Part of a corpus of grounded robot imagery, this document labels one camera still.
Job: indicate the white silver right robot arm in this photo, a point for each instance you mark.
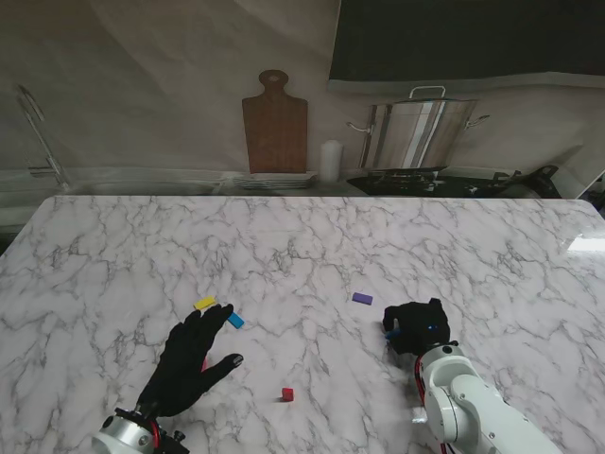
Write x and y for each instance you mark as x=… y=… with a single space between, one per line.
x=468 y=402

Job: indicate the purple domino block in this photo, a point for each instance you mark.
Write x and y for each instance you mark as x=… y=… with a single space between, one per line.
x=363 y=298

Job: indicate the blue domino block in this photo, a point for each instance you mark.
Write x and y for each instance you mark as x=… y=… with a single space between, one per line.
x=236 y=321
x=390 y=334

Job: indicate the black frying pan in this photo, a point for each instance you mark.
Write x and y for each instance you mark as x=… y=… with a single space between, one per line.
x=529 y=184

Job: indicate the steel kitchen sink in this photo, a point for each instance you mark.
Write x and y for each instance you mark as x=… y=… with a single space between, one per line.
x=142 y=189

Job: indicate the black gas stove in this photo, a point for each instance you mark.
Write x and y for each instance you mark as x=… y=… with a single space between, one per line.
x=406 y=182

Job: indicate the brown wooden cutting board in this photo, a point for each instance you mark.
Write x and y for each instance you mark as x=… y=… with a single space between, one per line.
x=275 y=132

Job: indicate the red domino block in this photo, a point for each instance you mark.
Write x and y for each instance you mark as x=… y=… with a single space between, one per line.
x=287 y=395

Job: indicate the yellow domino block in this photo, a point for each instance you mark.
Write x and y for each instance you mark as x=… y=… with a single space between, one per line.
x=204 y=302

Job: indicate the large steel stock pot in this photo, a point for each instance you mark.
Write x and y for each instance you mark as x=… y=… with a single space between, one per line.
x=420 y=132

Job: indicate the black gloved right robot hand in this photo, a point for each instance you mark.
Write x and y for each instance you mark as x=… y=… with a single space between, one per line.
x=418 y=326

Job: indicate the white cylinder candle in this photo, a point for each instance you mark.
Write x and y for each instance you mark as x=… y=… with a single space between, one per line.
x=331 y=161

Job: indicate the chrome kitchen faucet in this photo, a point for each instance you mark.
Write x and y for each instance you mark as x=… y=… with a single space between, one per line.
x=42 y=137

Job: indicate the dark range hood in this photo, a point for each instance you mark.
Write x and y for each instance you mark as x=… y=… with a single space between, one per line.
x=472 y=38

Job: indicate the stack of white plates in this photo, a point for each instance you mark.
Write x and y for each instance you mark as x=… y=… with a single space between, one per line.
x=279 y=180

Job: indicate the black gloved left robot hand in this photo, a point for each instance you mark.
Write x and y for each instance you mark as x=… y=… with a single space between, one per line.
x=186 y=369

